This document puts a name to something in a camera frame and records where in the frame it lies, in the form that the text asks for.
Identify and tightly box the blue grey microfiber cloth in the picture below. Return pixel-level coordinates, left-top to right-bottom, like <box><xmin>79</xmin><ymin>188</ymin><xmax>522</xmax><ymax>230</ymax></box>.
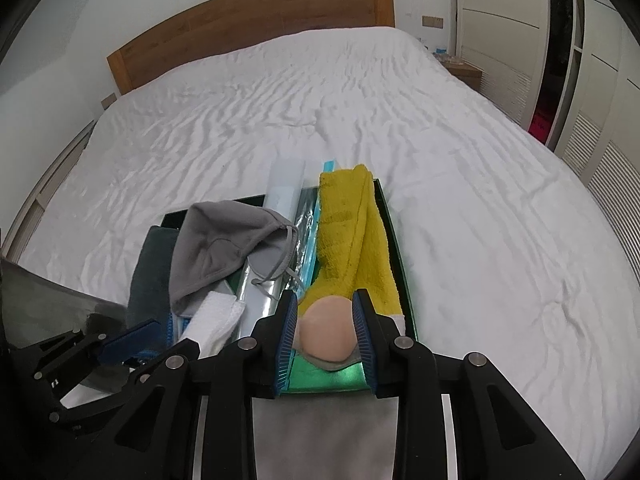
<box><xmin>127</xmin><ymin>226</ymin><xmax>179</xmax><ymax>339</ymax></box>

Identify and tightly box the beige round powder puff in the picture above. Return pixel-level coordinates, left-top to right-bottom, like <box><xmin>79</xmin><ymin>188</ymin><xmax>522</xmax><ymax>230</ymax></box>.
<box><xmin>293</xmin><ymin>296</ymin><xmax>360</xmax><ymax>372</ymax></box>

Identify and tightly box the white cloth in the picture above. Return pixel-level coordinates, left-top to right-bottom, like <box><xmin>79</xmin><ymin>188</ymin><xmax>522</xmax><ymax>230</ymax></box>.
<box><xmin>180</xmin><ymin>292</ymin><xmax>245</xmax><ymax>359</ymax></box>

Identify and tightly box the yellow towel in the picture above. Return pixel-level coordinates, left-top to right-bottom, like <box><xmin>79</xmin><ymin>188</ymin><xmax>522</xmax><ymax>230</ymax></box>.
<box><xmin>298</xmin><ymin>165</ymin><xmax>405</xmax><ymax>326</ymax></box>

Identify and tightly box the grey face mask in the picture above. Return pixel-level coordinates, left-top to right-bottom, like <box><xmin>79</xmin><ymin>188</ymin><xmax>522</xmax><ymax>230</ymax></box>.
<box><xmin>168</xmin><ymin>200</ymin><xmax>285</xmax><ymax>316</ymax></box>

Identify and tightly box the clear zip bag blue slider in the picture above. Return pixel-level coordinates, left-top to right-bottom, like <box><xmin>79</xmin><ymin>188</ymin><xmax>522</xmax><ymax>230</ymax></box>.
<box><xmin>233</xmin><ymin>158</ymin><xmax>337</xmax><ymax>339</ymax></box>

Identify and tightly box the green tray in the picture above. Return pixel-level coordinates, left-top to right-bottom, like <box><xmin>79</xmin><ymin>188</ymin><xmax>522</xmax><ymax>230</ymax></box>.
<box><xmin>171</xmin><ymin>179</ymin><xmax>411</xmax><ymax>393</ymax></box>

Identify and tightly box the dark glass jar wooden lid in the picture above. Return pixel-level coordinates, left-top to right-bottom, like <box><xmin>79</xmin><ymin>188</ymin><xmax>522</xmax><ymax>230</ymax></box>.
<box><xmin>0</xmin><ymin>257</ymin><xmax>126</xmax><ymax>396</ymax></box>

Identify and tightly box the white bed duvet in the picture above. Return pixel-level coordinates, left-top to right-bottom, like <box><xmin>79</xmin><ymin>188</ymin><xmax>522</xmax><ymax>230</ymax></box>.
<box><xmin>20</xmin><ymin>28</ymin><xmax>639</xmax><ymax>479</ymax></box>

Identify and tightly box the right wooden nightstand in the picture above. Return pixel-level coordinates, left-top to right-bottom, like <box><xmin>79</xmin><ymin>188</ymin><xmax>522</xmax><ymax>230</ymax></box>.
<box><xmin>442</xmin><ymin>58</ymin><xmax>483</xmax><ymax>92</ymax></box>

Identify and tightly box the white wardrobe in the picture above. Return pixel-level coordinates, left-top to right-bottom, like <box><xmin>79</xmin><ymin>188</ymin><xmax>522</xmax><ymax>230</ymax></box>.
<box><xmin>454</xmin><ymin>0</ymin><xmax>639</xmax><ymax>266</ymax></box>

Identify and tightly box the wooden headboard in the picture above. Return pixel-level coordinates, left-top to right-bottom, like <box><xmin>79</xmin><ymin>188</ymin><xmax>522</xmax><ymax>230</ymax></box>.
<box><xmin>106</xmin><ymin>0</ymin><xmax>395</xmax><ymax>94</ymax></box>

